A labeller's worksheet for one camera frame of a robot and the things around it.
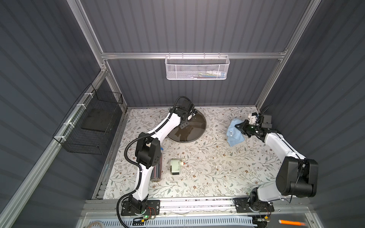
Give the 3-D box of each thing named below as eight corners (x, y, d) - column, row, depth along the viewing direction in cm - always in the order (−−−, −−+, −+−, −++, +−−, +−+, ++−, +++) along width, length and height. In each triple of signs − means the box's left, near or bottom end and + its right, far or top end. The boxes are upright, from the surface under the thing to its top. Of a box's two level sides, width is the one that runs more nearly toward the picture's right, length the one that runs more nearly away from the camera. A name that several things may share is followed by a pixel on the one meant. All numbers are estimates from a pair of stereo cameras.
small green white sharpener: (170, 175, 87) (169, 172, 82) (171, 162, 92) (170, 158, 88) (180, 175, 87) (179, 172, 82) (180, 161, 92) (180, 158, 88)
